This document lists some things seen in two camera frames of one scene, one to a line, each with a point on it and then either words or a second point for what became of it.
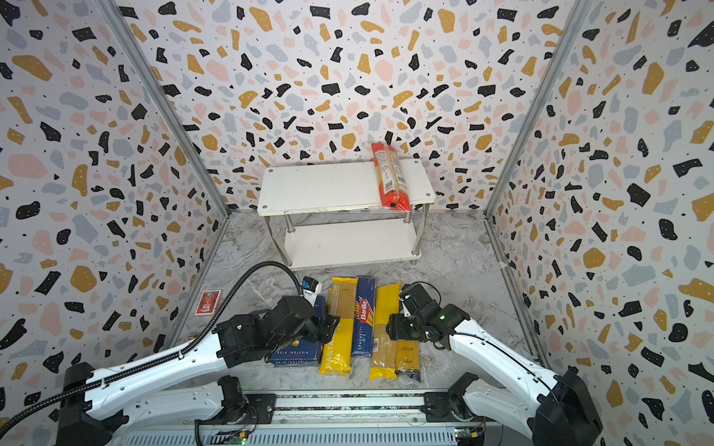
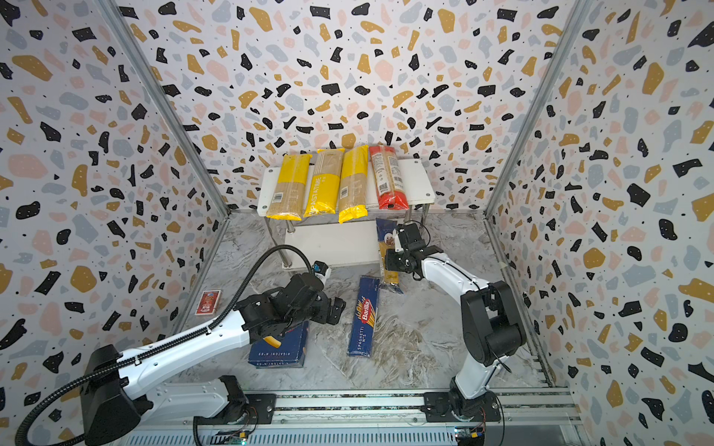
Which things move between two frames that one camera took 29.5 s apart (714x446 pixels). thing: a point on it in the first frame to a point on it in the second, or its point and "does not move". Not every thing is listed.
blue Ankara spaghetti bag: [414, 373] to [385, 229]
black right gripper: [395, 327] to [390, 260]
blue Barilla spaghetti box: [364, 318] does not move
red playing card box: [207, 302] does not move
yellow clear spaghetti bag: [390, 357] to [353, 198]
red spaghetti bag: [392, 190] does not move
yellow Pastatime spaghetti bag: [337, 353] to [323, 197]
